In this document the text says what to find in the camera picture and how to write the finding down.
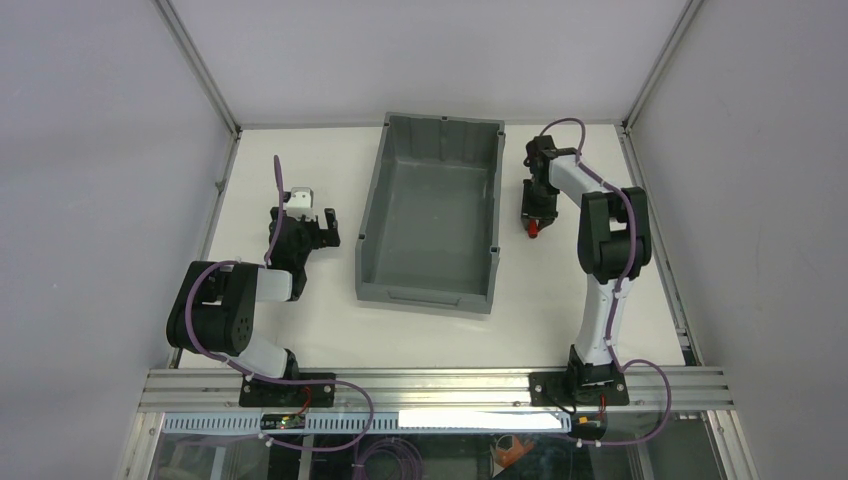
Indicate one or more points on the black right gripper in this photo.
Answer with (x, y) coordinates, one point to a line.
(538, 213)

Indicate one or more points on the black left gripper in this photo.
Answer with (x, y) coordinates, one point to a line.
(304, 227)

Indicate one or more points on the red handled screwdriver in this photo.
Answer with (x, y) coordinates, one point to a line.
(532, 229)

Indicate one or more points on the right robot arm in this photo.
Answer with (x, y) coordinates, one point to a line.
(614, 244)

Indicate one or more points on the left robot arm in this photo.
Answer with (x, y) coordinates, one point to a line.
(213, 313)

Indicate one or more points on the grey plastic storage bin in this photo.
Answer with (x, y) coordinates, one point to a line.
(429, 234)

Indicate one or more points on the orange object under table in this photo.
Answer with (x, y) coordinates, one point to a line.
(507, 449)

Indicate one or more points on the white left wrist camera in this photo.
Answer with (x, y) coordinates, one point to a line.
(299, 204)

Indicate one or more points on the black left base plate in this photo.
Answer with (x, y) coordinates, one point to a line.
(286, 391)

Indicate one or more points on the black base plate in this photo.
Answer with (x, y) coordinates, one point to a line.
(559, 388)
(286, 391)

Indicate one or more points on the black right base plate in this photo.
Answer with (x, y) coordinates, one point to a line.
(559, 388)

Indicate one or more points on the aluminium front rail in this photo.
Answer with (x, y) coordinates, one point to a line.
(512, 389)

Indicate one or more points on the white slotted cable duct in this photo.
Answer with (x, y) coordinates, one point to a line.
(410, 421)

